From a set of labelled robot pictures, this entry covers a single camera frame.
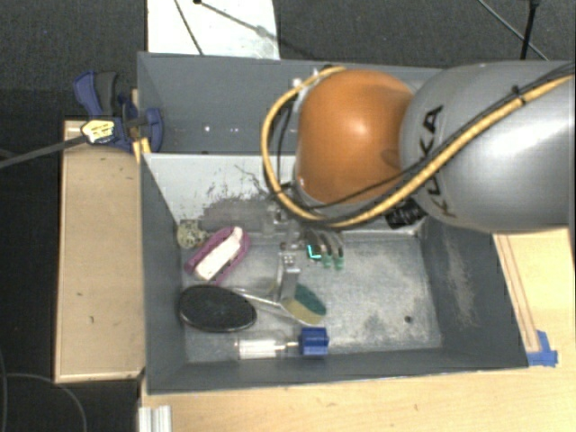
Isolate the clear tube with blue cap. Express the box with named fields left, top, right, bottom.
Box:
left=235, top=326, right=331, bottom=361

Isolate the pale wood board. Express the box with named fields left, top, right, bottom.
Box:
left=53, top=119, right=148, bottom=384

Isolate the yellow and green oval sponge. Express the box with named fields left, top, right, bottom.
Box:
left=280, top=283, right=328, bottom=328

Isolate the black oval disc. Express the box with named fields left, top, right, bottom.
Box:
left=176, top=283, right=259, bottom=334

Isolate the thin silver metal utensil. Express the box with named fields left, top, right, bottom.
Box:
left=230, top=286, right=294, bottom=320

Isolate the purple and white brush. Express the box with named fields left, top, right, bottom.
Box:
left=183, top=225, right=252, bottom=286

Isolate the grey metal bin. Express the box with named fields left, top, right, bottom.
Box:
left=135, top=50, right=530, bottom=396

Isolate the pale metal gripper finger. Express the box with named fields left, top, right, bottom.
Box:
left=277, top=251, right=302, bottom=304

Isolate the black cylinder on white bracket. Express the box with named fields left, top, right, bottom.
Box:
left=384, top=197, right=428, bottom=231

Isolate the speckled beige ball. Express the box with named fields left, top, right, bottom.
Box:
left=175, top=219, right=211, bottom=249

